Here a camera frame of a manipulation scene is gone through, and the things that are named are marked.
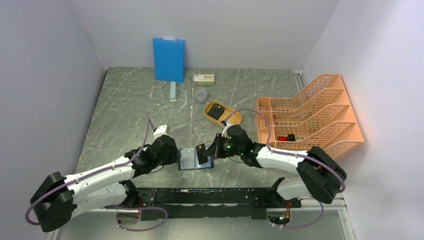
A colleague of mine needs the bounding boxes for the dark blue card holder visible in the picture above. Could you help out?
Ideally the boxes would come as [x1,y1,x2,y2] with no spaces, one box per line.
[178,148,215,171]

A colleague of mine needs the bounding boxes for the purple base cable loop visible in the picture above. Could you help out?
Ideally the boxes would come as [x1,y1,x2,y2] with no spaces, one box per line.
[115,205,168,232]

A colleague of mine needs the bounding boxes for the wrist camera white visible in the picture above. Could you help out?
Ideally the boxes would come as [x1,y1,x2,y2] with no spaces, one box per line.
[221,120,233,138]
[153,124,170,140]

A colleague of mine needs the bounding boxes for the yellow oval tray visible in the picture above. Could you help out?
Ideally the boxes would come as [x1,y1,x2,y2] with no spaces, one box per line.
[204,100,243,128]

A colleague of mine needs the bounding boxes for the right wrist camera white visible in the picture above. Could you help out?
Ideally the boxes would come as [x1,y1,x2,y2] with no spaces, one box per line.
[221,120,233,138]

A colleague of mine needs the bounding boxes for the blue board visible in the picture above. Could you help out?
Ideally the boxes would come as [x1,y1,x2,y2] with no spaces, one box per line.
[152,38,185,83]

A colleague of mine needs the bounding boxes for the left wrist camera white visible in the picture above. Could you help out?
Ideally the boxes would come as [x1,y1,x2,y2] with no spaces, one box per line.
[153,124,170,140]

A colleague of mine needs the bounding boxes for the orange file organizer rack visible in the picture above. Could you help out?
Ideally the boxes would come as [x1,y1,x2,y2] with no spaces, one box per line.
[256,73,364,160]

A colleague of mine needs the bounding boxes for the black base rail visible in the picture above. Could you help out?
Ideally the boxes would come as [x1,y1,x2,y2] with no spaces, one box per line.
[116,180,302,221]

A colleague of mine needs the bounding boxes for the small clear plastic cup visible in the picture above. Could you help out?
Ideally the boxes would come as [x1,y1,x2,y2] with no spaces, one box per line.
[195,89,208,104]

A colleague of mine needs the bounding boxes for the light blue eraser stick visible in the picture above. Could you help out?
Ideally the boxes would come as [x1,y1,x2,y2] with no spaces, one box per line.
[169,81,177,102]

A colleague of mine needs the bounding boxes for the red black object in rack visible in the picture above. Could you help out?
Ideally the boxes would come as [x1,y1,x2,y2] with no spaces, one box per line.
[276,134,296,142]

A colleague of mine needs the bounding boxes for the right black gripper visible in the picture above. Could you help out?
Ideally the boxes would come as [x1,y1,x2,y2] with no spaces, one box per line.
[203,133,243,159]

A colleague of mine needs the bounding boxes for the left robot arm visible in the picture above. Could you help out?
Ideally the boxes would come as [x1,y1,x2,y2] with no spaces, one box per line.
[30,135,181,233]

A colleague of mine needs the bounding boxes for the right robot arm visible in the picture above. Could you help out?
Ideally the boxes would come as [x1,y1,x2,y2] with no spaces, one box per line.
[202,124,347,207]

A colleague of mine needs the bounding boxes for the small red white box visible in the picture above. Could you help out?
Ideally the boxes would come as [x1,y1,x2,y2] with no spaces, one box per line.
[193,74,215,86]

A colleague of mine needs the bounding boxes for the black card in tray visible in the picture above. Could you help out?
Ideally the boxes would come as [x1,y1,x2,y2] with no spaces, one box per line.
[207,103,225,121]

